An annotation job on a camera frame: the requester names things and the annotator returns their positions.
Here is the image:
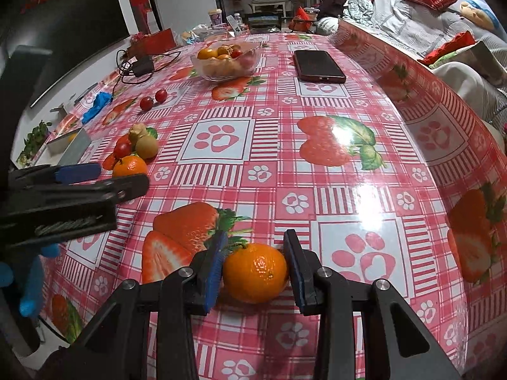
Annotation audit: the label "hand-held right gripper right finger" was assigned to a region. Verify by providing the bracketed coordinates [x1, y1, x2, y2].
[283, 230, 462, 380]

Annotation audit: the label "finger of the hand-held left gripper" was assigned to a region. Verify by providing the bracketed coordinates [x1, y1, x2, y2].
[8, 174, 150, 210]
[9, 163, 101, 191]

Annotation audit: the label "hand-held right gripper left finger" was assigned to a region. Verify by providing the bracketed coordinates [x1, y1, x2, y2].
[71, 230, 229, 380]

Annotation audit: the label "white shallow cardboard tray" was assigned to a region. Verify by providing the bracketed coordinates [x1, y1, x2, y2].
[45, 127, 93, 165]

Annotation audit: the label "brown husked physalis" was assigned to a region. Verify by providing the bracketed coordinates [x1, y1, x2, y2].
[129, 124, 148, 145]

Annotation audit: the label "person's left hand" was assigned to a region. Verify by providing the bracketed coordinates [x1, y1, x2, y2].
[0, 244, 60, 318]

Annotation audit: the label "brown kiwi fruit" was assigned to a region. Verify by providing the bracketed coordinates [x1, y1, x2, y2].
[136, 136, 159, 159]

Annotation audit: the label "green potted plants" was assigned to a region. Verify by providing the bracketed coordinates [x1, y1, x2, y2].
[16, 121, 52, 167]

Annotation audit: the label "white open cardboard box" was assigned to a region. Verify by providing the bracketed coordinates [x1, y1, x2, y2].
[51, 102, 77, 118]

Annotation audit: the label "crumpled blue glove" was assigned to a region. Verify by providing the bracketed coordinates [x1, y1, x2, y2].
[82, 92, 113, 124]

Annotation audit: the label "stack of red gift boxes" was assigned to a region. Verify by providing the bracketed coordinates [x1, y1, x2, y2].
[129, 28, 177, 54]

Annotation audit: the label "clear glass bowl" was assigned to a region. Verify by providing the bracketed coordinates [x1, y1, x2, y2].
[190, 41, 263, 83]

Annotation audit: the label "clear plastic bag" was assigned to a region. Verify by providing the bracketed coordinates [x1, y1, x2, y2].
[180, 24, 215, 46]

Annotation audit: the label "black framed panel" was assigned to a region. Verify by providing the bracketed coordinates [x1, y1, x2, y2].
[246, 14, 280, 28]

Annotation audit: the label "black smartphone with red case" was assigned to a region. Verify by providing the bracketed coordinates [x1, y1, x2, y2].
[293, 49, 347, 84]

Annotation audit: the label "white side table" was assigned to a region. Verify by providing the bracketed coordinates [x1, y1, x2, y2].
[250, 0, 286, 13]

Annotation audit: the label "red gift bag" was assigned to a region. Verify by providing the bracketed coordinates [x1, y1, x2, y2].
[289, 6, 319, 32]

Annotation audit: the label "pile of clothes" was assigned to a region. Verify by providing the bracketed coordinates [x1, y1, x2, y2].
[317, 0, 377, 28]

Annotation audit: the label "red fringed cushion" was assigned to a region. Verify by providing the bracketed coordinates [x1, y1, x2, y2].
[420, 31, 476, 66]

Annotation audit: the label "light grey sofa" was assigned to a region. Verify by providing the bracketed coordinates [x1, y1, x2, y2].
[329, 0, 507, 127]

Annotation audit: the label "plush toy with blue hat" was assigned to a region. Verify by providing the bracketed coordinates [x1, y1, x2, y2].
[459, 0, 507, 32]

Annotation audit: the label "black power adapter with cable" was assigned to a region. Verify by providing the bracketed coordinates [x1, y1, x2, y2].
[116, 45, 183, 86]

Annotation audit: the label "wall television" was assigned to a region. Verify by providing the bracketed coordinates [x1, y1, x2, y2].
[29, 0, 131, 107]

